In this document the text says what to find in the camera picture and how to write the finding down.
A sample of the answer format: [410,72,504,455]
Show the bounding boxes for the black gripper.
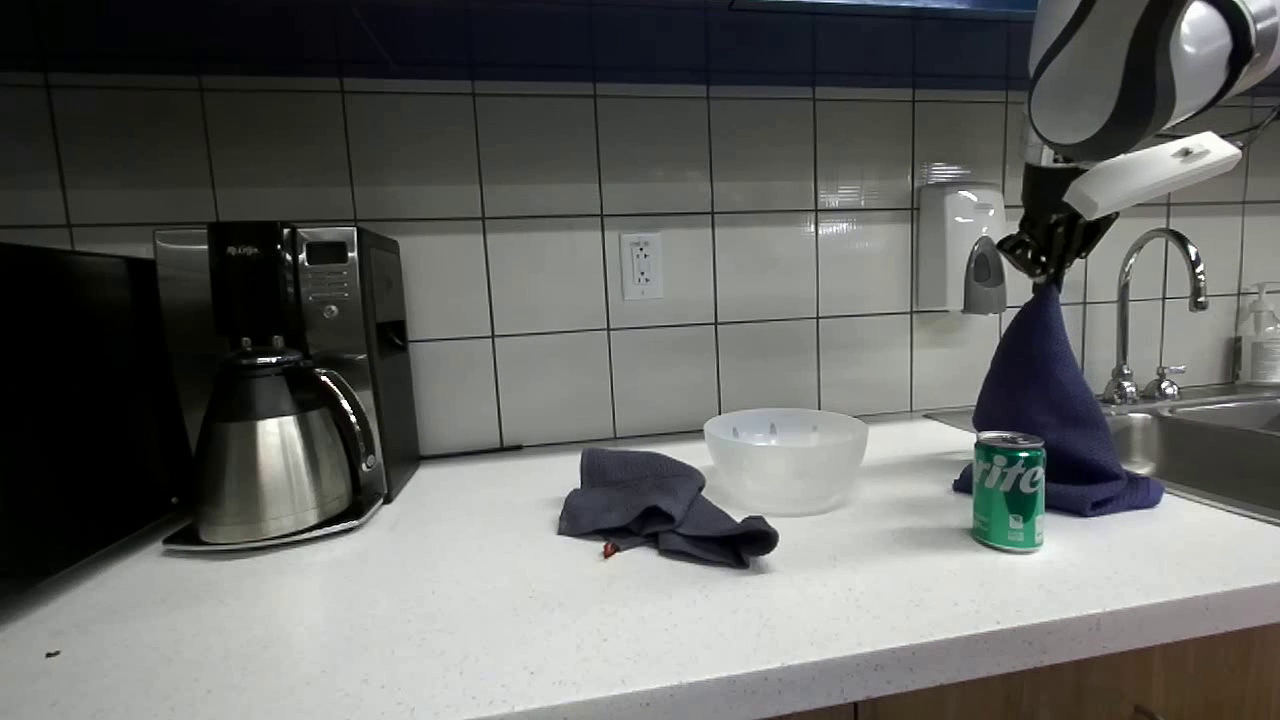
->
[991,160,1129,308]

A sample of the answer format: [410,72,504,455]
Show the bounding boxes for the dark blue towel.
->
[948,277,1167,525]

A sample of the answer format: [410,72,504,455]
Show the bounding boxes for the translucent white bowl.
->
[700,403,874,519]

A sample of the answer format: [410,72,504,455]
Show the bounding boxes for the grey-blue towel with red tag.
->
[557,445,784,570]

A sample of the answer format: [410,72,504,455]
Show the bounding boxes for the chrome gooseneck faucet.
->
[1095,222,1218,407]

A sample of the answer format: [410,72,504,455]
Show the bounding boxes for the green soda can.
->
[969,426,1051,560]

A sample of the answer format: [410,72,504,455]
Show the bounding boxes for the clear soap bottle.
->
[1228,280,1280,392]

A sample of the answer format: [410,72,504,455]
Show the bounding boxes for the stainless steel double sink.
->
[1102,386,1280,519]

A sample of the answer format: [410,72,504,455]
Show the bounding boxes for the black coffee maker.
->
[149,214,423,550]

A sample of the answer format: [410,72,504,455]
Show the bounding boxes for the stainless steel coffee carafe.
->
[190,347,394,548]

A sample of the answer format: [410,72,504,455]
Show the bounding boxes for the black microwave oven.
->
[0,236,200,590]

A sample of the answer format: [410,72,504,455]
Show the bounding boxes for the white wall soap dispenser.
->
[910,164,1034,321]

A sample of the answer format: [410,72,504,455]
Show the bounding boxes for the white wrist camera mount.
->
[1062,124,1248,222]

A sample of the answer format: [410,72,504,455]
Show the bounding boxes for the white wall outlet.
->
[615,228,671,303]

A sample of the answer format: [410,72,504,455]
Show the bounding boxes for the blue wall cabinet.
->
[0,0,1045,86]

